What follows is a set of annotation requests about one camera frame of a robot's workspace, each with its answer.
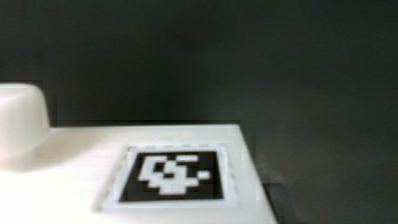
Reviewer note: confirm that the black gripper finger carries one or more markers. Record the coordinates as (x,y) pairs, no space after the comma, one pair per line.
(282,203)

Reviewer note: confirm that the white drawer with tag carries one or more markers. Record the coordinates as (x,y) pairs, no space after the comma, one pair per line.
(122,175)

